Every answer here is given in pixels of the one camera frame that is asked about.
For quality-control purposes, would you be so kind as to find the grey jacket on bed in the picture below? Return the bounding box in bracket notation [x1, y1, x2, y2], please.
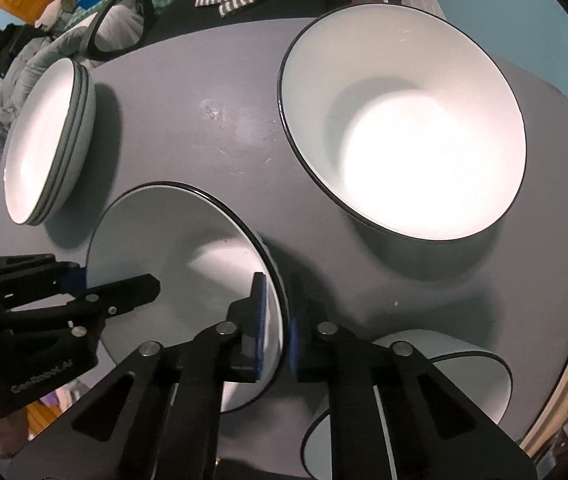
[0, 25, 94, 126]

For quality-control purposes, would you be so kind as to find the light grey mattress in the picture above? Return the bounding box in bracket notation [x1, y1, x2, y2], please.
[71, 2, 137, 53]

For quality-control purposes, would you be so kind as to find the black office chair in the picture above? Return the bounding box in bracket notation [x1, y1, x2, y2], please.
[84, 0, 409, 63]

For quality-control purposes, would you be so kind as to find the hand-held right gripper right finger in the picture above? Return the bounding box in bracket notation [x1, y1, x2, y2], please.
[289, 272, 535, 480]

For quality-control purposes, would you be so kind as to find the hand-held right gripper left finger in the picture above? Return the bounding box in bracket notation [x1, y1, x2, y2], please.
[6, 272, 271, 480]

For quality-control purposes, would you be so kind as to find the black clothes pile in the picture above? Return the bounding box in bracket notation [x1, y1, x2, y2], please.
[0, 22, 47, 88]

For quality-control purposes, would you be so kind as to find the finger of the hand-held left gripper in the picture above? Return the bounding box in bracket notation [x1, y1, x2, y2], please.
[0, 255, 87, 293]
[0, 274, 161, 328]

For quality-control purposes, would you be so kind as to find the white bowl with dark rim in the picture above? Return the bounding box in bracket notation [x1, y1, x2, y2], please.
[301, 329, 514, 480]
[85, 182, 289, 415]
[277, 4, 527, 246]

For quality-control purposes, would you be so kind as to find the beige clothes pile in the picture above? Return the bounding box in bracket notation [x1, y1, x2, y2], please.
[38, 0, 87, 26]

